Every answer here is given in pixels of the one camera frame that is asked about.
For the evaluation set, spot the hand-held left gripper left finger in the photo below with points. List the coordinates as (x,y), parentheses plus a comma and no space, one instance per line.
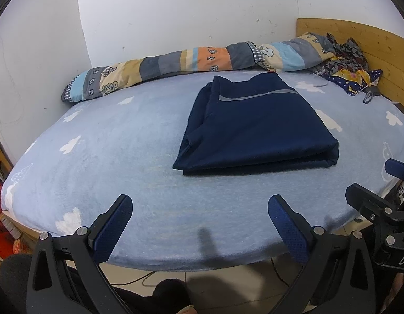
(114,225)

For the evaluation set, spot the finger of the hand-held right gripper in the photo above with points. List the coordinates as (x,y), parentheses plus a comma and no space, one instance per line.
(365,199)
(400,170)

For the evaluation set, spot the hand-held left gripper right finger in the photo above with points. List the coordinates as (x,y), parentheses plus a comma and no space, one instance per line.
(287,227)

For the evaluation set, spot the navy blue jacket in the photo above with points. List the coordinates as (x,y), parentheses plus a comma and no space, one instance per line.
(254,127)

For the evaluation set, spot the navy star-print cloth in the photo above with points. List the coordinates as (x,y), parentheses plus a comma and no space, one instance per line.
(347,81)

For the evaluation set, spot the red plastic bag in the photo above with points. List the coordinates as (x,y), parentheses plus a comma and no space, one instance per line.
(1,235)

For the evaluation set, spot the wooden headboard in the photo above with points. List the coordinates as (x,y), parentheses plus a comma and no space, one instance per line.
(385,45)

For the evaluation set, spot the dark patterned cloth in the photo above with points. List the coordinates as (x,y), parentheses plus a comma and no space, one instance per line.
(349,55)

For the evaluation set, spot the wooden side furniture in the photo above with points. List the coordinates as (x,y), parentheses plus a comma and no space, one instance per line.
(1,163)

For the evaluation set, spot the rolled patchwork quilt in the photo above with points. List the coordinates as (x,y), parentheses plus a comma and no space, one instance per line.
(189,60)

